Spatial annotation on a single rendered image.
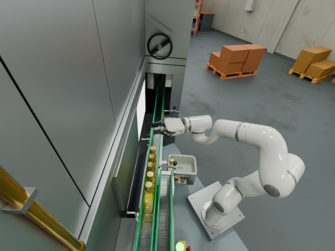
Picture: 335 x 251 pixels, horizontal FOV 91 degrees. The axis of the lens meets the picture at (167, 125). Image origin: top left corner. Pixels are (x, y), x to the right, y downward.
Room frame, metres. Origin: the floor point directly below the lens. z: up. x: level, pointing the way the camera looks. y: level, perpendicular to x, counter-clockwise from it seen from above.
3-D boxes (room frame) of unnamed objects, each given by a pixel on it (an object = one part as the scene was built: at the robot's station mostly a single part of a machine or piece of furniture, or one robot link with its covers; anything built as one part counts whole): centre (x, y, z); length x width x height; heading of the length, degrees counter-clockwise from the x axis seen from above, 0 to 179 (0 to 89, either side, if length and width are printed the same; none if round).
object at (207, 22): (11.32, -1.23, 0.42); 1.56 x 0.80 x 0.84; 31
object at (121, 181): (0.79, 0.22, 1.32); 0.90 x 0.03 x 0.34; 2
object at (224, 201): (0.46, -0.39, 1.11); 0.19 x 0.12 x 0.24; 134
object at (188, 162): (0.78, -0.15, 0.97); 0.22 x 0.17 x 0.09; 92
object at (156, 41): (1.47, 0.13, 1.66); 0.21 x 0.05 x 0.21; 92
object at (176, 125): (0.67, -0.04, 1.49); 0.11 x 0.10 x 0.07; 108
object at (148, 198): (0.40, 0.06, 1.16); 0.06 x 0.06 x 0.21; 3
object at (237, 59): (5.26, -1.85, 0.40); 1.38 x 0.98 x 0.81; 121
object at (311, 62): (5.60, -4.62, 0.38); 1.29 x 0.93 x 0.76; 121
